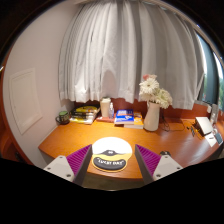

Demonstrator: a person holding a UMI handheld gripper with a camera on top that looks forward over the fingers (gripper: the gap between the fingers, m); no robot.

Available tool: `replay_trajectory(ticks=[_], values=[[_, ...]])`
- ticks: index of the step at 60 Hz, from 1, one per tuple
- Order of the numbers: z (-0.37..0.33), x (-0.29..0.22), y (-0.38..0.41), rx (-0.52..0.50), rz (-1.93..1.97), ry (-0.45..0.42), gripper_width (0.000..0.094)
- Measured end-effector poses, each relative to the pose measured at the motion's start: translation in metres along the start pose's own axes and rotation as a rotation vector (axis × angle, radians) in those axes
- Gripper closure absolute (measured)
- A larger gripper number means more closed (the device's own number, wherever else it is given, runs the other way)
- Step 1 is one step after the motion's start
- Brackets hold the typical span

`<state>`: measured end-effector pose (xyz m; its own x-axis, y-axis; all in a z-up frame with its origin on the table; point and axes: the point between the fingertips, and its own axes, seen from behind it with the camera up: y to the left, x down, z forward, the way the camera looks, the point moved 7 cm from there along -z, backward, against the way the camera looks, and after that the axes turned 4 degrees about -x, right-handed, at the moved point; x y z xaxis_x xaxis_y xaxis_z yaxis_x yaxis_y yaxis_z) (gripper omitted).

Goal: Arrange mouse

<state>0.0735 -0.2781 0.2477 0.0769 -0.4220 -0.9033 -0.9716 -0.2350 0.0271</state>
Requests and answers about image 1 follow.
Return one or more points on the small clear bottle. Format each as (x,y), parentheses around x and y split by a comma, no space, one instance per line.
(111,111)

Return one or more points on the white and pink flowers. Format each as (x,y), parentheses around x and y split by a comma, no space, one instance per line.
(151,92)

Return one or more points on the white box device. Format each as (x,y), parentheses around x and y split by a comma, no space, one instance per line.
(204,125)

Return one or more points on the white paper card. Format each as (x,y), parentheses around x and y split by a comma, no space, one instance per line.
(211,139)

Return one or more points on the yellow book under blue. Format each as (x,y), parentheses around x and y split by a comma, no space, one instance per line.
(138,122)

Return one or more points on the green mug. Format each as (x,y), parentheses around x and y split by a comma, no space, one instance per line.
(63,118)

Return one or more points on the white ceramic vase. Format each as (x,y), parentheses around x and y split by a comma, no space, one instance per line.
(151,120)

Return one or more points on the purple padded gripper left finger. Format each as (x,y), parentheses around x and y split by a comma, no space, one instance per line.
(72,167)

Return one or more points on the white cylindrical container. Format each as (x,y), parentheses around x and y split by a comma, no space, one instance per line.
(104,105)

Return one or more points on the stack of dark books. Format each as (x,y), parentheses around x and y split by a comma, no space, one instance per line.
(84,114)

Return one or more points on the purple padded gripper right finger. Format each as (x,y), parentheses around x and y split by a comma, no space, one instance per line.
(155,166)

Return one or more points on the white sheer curtain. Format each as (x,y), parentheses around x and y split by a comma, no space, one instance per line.
(110,45)

